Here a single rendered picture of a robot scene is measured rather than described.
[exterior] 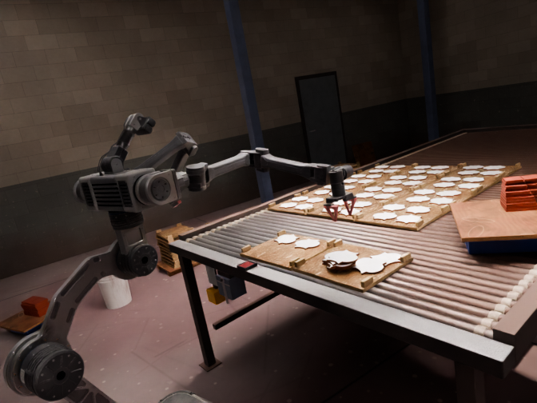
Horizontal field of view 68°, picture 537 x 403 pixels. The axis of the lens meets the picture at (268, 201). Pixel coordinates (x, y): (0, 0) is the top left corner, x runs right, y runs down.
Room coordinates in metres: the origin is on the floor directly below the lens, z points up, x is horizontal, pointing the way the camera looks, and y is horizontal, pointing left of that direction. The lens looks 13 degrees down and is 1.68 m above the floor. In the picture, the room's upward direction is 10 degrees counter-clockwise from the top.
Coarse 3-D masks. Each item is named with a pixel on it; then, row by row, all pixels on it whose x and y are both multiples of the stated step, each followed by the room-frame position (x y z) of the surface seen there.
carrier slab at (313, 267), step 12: (324, 252) 1.86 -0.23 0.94; (360, 252) 1.78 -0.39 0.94; (372, 252) 1.75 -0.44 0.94; (312, 264) 1.74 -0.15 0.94; (396, 264) 1.58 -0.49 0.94; (312, 276) 1.63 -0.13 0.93; (324, 276) 1.59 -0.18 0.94; (336, 276) 1.57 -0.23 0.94; (348, 276) 1.55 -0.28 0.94; (360, 276) 1.53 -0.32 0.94; (372, 276) 1.51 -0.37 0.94; (384, 276) 1.50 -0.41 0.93; (348, 288) 1.47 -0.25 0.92; (360, 288) 1.43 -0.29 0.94
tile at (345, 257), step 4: (332, 252) 1.69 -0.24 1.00; (336, 252) 1.68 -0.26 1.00; (340, 252) 1.67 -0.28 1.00; (344, 252) 1.67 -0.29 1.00; (348, 252) 1.66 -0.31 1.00; (328, 256) 1.65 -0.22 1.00; (332, 256) 1.65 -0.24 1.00; (336, 256) 1.64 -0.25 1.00; (340, 256) 1.63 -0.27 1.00; (344, 256) 1.62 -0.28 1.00; (348, 256) 1.61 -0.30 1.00; (352, 256) 1.61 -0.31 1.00; (356, 256) 1.60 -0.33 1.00; (328, 260) 1.62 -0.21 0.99; (332, 260) 1.61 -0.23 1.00; (336, 260) 1.60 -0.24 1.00; (340, 260) 1.59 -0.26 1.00; (344, 260) 1.58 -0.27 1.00; (348, 260) 1.57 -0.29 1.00; (352, 260) 1.56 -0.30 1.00; (356, 260) 1.57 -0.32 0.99
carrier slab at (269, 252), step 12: (300, 240) 2.10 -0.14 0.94; (324, 240) 2.03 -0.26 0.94; (252, 252) 2.05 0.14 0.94; (264, 252) 2.02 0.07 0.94; (276, 252) 1.98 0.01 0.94; (288, 252) 1.95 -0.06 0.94; (300, 252) 1.92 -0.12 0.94; (312, 252) 1.89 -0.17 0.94; (276, 264) 1.82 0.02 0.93; (288, 264) 1.79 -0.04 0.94
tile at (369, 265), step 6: (366, 258) 1.65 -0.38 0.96; (372, 258) 1.63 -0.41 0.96; (360, 264) 1.61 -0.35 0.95; (366, 264) 1.60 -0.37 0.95; (372, 264) 1.58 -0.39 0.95; (378, 264) 1.57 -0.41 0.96; (384, 264) 1.57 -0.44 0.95; (360, 270) 1.56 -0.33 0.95; (366, 270) 1.54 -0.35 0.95; (372, 270) 1.53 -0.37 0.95; (378, 270) 1.52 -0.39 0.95
